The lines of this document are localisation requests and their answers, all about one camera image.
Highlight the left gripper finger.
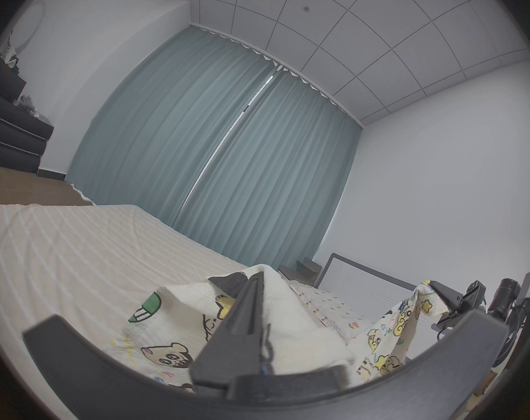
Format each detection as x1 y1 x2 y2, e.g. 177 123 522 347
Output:
190 271 266 389

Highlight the white printed pyjama top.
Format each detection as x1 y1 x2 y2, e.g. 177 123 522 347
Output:
124 264 450 389

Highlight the bed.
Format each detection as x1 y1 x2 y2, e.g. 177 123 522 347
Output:
0 202 420 390

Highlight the grey bedside table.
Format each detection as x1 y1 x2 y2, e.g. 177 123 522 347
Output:
278 258 322 286

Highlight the blue-green curtain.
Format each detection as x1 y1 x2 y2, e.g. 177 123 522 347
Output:
172 65 363 271
67 27 275 231

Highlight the black chest of drawers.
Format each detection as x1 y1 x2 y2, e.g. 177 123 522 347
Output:
0 54 55 175

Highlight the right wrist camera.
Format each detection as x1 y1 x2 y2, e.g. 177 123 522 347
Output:
466 279 487 309

